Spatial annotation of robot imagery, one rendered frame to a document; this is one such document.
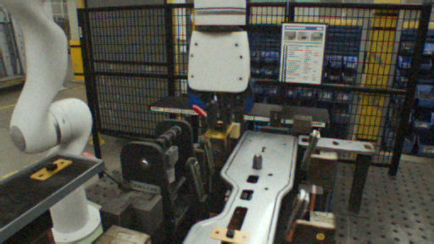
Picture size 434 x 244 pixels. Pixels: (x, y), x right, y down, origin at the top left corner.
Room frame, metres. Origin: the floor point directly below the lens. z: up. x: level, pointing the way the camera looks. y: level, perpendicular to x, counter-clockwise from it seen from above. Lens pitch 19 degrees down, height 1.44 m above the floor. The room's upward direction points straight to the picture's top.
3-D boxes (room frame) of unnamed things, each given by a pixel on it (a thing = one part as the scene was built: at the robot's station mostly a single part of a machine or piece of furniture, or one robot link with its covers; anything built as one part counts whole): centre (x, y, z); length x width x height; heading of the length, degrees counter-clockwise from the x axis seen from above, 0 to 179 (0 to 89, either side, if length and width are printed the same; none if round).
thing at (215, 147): (1.00, -0.02, 0.88); 0.07 x 0.06 x 0.35; 72
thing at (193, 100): (1.45, -0.04, 1.10); 0.30 x 0.17 x 0.13; 66
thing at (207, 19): (0.50, -0.01, 1.45); 0.09 x 0.08 x 0.03; 74
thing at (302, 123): (1.17, -0.38, 0.88); 0.08 x 0.08 x 0.36; 72
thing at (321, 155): (0.83, -0.36, 0.87); 0.12 x 0.09 x 0.35; 72
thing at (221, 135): (0.50, -0.01, 1.26); 0.08 x 0.04 x 0.01; 164
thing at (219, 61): (0.50, -0.01, 1.38); 0.10 x 0.07 x 0.11; 74
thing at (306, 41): (1.45, -0.44, 1.30); 0.23 x 0.02 x 0.31; 72
